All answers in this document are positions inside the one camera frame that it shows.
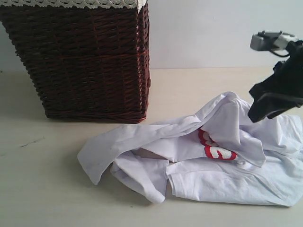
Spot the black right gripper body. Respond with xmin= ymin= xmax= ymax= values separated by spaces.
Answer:
xmin=275 ymin=41 xmax=303 ymax=95

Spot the white t-shirt red print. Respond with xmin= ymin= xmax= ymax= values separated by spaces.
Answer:
xmin=77 ymin=92 xmax=303 ymax=207

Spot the dark brown wicker basket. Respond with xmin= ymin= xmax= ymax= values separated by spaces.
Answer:
xmin=0 ymin=3 xmax=151 ymax=123

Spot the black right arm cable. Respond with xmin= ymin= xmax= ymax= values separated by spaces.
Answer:
xmin=269 ymin=49 xmax=294 ymax=58

